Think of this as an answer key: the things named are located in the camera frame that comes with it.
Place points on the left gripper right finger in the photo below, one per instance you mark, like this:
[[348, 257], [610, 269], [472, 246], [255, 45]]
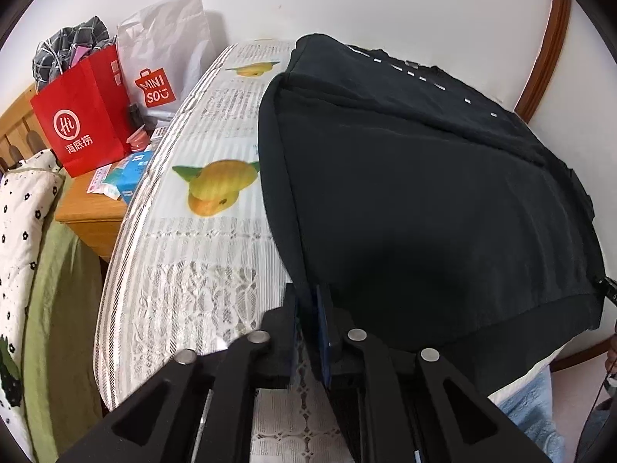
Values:
[[409, 407]]

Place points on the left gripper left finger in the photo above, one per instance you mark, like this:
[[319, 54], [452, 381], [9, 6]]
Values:
[[198, 408]]

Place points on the black sweatshirt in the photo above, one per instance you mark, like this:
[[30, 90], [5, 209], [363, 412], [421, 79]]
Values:
[[434, 217]]

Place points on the blue jeans leg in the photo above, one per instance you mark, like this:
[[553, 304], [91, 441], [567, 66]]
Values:
[[531, 410]]

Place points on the green bed sheet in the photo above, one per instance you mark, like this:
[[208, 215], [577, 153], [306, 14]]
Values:
[[61, 398]]

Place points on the fruit print tablecloth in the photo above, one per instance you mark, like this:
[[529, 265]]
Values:
[[200, 279]]

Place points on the brown baseboard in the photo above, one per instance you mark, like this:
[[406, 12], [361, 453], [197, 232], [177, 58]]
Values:
[[579, 351]]

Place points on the wooden nightstand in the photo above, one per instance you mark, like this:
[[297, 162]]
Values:
[[93, 217]]

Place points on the blue white box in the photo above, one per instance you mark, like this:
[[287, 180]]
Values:
[[123, 179]]

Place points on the pink small container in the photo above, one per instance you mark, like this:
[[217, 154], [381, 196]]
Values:
[[139, 140]]

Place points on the white dotted quilt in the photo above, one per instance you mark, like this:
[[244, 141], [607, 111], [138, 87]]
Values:
[[27, 195]]

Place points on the red paper bag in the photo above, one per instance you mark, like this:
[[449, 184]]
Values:
[[84, 113]]

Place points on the wooden bed headboard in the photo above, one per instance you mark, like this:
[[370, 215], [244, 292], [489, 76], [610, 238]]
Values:
[[21, 133]]

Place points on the white Miniso bag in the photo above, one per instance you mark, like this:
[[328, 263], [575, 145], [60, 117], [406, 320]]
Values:
[[163, 50]]

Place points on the plaid cloth in bag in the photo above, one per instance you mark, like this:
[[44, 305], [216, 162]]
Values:
[[66, 48]]

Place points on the brown wooden door frame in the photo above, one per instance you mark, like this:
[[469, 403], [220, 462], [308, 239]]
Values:
[[545, 63]]

